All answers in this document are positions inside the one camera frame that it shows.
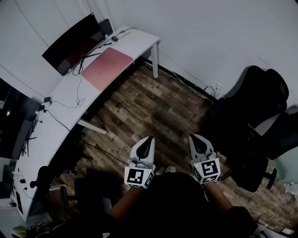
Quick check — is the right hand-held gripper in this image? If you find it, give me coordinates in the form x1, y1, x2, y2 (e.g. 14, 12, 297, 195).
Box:
189, 134, 221, 185

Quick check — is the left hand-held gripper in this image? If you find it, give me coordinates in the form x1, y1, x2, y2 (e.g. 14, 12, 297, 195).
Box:
124, 136, 156, 191

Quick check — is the red desk mat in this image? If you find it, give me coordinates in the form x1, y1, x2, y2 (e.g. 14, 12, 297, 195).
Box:
81, 47, 134, 92

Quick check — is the person's left forearm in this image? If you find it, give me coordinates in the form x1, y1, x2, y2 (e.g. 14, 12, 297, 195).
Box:
108, 183, 142, 221

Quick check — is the person's right forearm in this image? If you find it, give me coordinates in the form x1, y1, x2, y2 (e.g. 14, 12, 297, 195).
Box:
203, 180, 233, 213

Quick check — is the white desk crossbar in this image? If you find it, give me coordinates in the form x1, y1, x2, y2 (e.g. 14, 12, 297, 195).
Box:
76, 118, 108, 135

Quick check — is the person's black clothing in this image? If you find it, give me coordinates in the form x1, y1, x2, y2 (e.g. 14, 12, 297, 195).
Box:
62, 172, 259, 238

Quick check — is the black office chair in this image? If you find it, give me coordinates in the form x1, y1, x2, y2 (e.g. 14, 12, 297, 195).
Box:
209, 66, 290, 149
29, 166, 112, 214
232, 111, 298, 193

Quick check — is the white desk leg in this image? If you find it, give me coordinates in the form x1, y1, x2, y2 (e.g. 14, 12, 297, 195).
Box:
152, 43, 160, 79

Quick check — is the white power strip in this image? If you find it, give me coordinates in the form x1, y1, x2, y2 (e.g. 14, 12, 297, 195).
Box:
34, 96, 54, 115

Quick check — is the black computer monitor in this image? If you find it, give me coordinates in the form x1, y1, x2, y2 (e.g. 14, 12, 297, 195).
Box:
11, 118, 38, 161
41, 13, 105, 77

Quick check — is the black flat panel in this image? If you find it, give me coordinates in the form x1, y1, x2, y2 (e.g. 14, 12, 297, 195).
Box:
99, 18, 114, 37

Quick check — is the black floor cable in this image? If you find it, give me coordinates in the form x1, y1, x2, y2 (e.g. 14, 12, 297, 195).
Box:
203, 85, 217, 99

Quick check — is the white wall cable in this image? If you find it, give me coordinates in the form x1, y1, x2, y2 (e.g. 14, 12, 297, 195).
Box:
156, 44, 218, 93

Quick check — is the thin black cable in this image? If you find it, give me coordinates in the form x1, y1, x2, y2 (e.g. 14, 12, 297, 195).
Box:
50, 62, 86, 109

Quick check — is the thick black cable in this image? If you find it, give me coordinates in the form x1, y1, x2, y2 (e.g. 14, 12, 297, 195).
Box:
44, 109, 72, 132

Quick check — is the black monitor cable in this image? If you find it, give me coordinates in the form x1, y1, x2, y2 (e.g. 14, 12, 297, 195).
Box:
72, 57, 84, 76

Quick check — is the black adapter cable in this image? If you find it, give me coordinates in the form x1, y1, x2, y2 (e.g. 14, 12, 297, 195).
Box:
116, 27, 138, 38

